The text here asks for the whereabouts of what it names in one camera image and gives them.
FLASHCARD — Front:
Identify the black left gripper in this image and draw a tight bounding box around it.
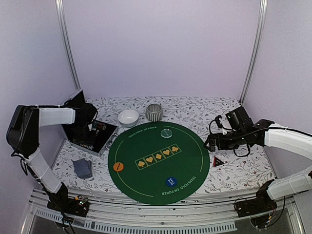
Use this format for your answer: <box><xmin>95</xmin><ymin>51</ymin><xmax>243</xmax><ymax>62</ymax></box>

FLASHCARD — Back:
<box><xmin>74</xmin><ymin>122</ymin><xmax>97</xmax><ymax>145</ymax></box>

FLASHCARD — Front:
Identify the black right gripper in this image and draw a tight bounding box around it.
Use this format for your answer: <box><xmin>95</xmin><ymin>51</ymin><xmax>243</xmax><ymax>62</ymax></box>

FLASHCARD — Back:
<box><xmin>204</xmin><ymin>128</ymin><xmax>247</xmax><ymax>152</ymax></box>

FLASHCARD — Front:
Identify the clear acrylic dealer button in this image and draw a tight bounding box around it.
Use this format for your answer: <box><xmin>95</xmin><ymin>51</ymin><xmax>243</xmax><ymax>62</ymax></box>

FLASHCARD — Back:
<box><xmin>160</xmin><ymin>128</ymin><xmax>173</xmax><ymax>138</ymax></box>

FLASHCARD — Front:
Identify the orange big blind button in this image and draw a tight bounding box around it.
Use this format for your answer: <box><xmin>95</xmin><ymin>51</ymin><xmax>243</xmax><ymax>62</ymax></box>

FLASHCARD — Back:
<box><xmin>113</xmin><ymin>162</ymin><xmax>124</xmax><ymax>172</ymax></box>

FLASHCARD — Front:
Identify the blue small blind button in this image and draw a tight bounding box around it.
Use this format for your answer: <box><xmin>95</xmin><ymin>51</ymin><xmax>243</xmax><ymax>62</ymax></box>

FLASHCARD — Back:
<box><xmin>165</xmin><ymin>176</ymin><xmax>177</xmax><ymax>188</ymax></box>

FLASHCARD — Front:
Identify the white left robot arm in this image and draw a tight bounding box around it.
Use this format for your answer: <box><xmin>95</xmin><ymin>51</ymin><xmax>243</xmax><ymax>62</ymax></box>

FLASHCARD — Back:
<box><xmin>6</xmin><ymin>103</ymin><xmax>98</xmax><ymax>212</ymax></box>

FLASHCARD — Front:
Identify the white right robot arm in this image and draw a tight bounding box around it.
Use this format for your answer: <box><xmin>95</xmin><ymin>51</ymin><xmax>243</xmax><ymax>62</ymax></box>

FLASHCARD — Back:
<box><xmin>204</xmin><ymin>106</ymin><xmax>312</xmax><ymax>213</ymax></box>

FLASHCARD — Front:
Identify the aluminium poker chip case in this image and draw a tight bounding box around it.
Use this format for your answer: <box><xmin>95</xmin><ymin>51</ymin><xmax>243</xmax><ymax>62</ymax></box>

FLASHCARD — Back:
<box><xmin>60</xmin><ymin>89</ymin><xmax>118</xmax><ymax>156</ymax></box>

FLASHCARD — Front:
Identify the poker chip row upper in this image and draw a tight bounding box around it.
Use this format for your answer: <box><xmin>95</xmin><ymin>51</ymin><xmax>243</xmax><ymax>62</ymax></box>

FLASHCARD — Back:
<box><xmin>93</xmin><ymin>121</ymin><xmax>106</xmax><ymax>131</ymax></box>

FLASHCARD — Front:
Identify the black triangular all-in marker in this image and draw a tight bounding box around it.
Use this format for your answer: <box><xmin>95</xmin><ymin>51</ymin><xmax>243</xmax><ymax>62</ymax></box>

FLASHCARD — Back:
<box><xmin>213</xmin><ymin>157</ymin><xmax>224</xmax><ymax>167</ymax></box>

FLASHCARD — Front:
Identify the grey playing card deck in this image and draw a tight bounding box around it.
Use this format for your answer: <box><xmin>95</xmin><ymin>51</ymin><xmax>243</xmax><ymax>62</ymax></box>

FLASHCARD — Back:
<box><xmin>73</xmin><ymin>158</ymin><xmax>93</xmax><ymax>179</ymax></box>

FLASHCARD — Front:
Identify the floral white tablecloth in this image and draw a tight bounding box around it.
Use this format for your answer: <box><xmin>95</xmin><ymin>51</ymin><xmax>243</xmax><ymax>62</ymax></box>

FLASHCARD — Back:
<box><xmin>53</xmin><ymin>97</ymin><xmax>274</xmax><ymax>194</ymax></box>

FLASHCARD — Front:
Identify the white ceramic bowl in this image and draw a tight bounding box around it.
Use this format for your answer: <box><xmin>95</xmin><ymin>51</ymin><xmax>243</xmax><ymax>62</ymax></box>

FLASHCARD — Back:
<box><xmin>117</xmin><ymin>110</ymin><xmax>139</xmax><ymax>128</ymax></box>

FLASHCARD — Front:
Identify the round green poker mat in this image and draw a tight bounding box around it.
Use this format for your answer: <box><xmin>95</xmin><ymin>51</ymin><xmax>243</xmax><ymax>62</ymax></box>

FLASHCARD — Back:
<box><xmin>108</xmin><ymin>121</ymin><xmax>210</xmax><ymax>205</ymax></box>

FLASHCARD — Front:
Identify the striped grey ceramic cup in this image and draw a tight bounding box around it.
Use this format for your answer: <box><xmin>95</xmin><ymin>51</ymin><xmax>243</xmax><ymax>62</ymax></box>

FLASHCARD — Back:
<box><xmin>145</xmin><ymin>104</ymin><xmax>163</xmax><ymax>122</ymax></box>

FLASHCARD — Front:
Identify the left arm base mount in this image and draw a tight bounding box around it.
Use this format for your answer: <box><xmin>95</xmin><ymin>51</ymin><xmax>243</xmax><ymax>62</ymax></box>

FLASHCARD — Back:
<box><xmin>47</xmin><ymin>196</ymin><xmax>90</xmax><ymax>217</ymax></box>

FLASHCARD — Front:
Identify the left aluminium frame post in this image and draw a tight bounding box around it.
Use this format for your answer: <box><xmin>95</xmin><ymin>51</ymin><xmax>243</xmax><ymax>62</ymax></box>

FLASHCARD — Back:
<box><xmin>55</xmin><ymin>0</ymin><xmax>81</xmax><ymax>90</ymax></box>

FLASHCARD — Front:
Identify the aluminium frame post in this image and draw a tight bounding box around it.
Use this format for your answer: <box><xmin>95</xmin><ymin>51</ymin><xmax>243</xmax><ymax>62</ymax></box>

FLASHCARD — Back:
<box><xmin>55</xmin><ymin>0</ymin><xmax>81</xmax><ymax>90</ymax></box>
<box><xmin>239</xmin><ymin>0</ymin><xmax>268</xmax><ymax>106</ymax></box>

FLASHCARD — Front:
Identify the right aluminium frame post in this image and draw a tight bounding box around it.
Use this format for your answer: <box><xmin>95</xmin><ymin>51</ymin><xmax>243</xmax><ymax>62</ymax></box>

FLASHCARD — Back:
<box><xmin>239</xmin><ymin>0</ymin><xmax>268</xmax><ymax>106</ymax></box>

